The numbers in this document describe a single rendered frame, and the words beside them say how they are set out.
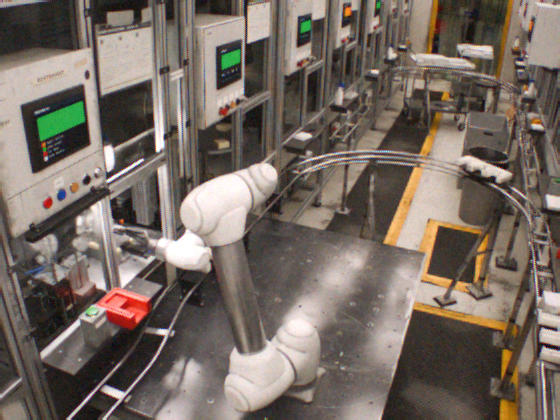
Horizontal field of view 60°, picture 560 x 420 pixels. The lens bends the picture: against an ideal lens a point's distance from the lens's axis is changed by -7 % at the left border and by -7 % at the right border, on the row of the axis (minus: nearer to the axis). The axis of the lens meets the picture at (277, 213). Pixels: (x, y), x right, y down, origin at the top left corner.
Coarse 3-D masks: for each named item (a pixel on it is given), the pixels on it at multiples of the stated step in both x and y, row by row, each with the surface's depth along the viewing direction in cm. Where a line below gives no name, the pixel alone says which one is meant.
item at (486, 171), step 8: (456, 160) 337; (464, 160) 340; (472, 160) 339; (480, 160) 337; (464, 168) 336; (472, 168) 328; (480, 168) 332; (488, 168) 328; (496, 168) 328; (464, 176) 336; (472, 176) 331; (480, 176) 326; (488, 176) 322; (496, 176) 323; (504, 176) 316
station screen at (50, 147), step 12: (72, 96) 146; (84, 96) 151; (48, 108) 138; (60, 108) 142; (84, 108) 152; (36, 120) 135; (36, 132) 136; (60, 132) 144; (72, 132) 149; (84, 132) 154; (48, 144) 141; (60, 144) 146; (72, 144) 150; (48, 156) 142
